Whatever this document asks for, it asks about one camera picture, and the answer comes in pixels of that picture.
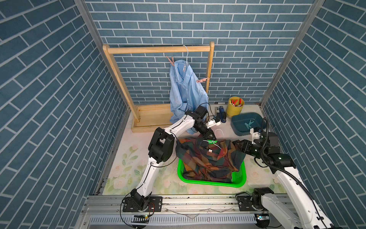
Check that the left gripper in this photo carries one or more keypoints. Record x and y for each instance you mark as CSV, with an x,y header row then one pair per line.
x,y
208,135

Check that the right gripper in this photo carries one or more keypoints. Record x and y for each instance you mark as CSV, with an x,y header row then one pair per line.
x,y
245,146

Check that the teal clothespin shoulder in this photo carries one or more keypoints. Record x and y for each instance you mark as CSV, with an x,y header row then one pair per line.
x,y
251,121
248,126

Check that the plaid long-sleeve shirt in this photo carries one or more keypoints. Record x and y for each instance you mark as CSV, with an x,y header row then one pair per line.
x,y
204,161

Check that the light blue long-sleeve shirt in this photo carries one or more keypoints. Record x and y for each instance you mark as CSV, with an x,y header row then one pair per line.
x,y
185,93

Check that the white wire hanger blue shirt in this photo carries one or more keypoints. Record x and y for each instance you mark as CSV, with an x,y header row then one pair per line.
x,y
187,51

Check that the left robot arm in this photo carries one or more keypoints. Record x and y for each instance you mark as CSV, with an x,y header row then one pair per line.
x,y
160,150

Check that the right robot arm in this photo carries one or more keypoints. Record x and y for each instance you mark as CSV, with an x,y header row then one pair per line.
x,y
308,214

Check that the red clothespins in bucket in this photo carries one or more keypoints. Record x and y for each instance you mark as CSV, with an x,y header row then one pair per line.
x,y
236,103

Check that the teal plastic tub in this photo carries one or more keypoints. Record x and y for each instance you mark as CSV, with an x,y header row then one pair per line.
x,y
238,123

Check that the blue black stapler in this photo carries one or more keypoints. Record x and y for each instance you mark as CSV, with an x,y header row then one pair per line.
x,y
222,114

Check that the green plastic basket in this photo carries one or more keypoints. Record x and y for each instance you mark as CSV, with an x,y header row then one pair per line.
x,y
238,178

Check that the yellow metal bucket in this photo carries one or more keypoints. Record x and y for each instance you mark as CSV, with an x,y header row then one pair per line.
x,y
233,111

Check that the wooden clothes rack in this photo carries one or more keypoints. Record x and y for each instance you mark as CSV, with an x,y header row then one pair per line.
x,y
149,117

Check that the pink clothespin left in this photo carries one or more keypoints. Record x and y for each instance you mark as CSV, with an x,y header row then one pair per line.
x,y
171,60

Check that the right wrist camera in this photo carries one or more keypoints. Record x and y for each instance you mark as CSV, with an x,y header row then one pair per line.
x,y
255,135

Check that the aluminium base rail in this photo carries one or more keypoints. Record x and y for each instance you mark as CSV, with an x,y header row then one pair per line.
x,y
219,211

